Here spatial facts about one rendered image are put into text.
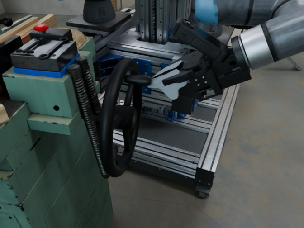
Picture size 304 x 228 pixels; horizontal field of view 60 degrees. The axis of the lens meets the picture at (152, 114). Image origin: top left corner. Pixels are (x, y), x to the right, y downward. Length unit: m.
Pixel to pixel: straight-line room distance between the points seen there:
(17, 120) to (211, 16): 0.44
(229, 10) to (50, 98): 0.39
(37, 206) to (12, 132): 0.22
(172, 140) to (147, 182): 0.28
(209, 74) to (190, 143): 0.96
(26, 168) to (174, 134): 1.01
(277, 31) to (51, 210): 0.67
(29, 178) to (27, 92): 0.19
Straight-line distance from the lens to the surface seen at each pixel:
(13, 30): 0.86
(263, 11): 0.59
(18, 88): 0.60
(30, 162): 0.65
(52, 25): 0.98
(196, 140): 1.49
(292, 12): 0.53
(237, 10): 0.58
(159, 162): 1.39
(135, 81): 0.56
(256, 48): 0.51
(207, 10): 0.57
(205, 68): 0.52
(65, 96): 0.55
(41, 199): 0.73
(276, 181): 1.69
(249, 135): 1.92
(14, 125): 0.58
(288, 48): 0.52
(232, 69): 0.55
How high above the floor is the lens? 1.21
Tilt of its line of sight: 38 degrees down
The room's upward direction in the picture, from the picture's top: straight up
